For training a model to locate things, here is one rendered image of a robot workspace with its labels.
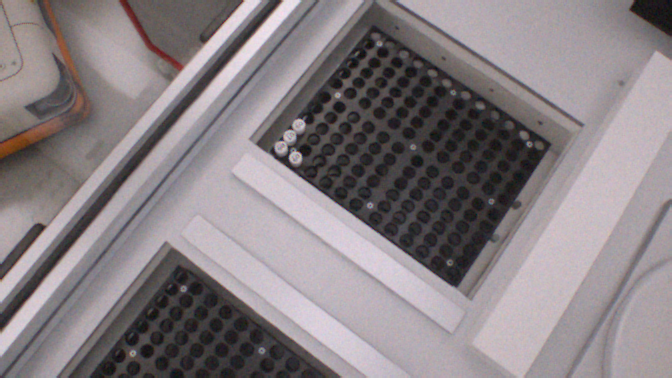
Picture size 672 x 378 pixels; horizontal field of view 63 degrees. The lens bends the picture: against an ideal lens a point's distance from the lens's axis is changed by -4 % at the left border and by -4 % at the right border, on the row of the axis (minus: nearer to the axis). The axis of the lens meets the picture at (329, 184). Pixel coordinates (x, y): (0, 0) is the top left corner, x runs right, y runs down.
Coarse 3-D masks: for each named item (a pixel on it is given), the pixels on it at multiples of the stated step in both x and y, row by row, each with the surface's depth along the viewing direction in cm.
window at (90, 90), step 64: (0, 0) 25; (64, 0) 28; (128, 0) 33; (192, 0) 38; (256, 0) 47; (0, 64) 27; (64, 64) 31; (128, 64) 37; (192, 64) 44; (0, 128) 30; (64, 128) 35; (128, 128) 42; (0, 192) 33; (64, 192) 39; (0, 256) 37
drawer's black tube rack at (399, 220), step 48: (384, 48) 59; (336, 96) 57; (384, 96) 57; (432, 96) 58; (480, 96) 58; (336, 144) 56; (384, 144) 56; (432, 144) 56; (480, 144) 56; (528, 144) 56; (336, 192) 58; (384, 192) 55; (432, 192) 55; (480, 192) 55; (432, 240) 57; (480, 240) 57
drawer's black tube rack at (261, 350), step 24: (192, 288) 54; (168, 312) 52; (192, 312) 52; (216, 312) 52; (240, 312) 55; (168, 336) 51; (192, 336) 51; (216, 336) 51; (240, 336) 51; (264, 336) 51; (120, 360) 53; (144, 360) 51; (168, 360) 51; (192, 360) 54; (216, 360) 54; (240, 360) 54; (264, 360) 54; (288, 360) 54
